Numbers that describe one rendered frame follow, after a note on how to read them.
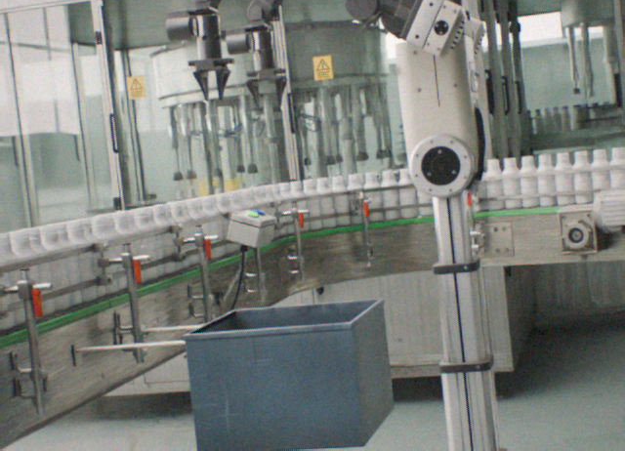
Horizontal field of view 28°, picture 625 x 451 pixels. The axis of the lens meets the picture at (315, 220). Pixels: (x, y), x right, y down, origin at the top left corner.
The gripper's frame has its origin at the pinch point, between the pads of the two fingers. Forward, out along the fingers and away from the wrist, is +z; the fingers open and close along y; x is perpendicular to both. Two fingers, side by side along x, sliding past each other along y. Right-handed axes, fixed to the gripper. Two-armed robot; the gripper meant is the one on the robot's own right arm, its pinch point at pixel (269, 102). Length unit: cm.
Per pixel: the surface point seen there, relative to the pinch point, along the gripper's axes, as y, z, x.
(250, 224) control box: -3, 31, 40
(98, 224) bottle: 14, 25, 94
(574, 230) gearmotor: -78, 46, -53
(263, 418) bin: -27, 61, 126
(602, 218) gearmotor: -86, 43, -46
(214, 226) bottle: 12.0, 31.7, 22.8
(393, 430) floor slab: 12, 140, -203
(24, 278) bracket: 5, 31, 148
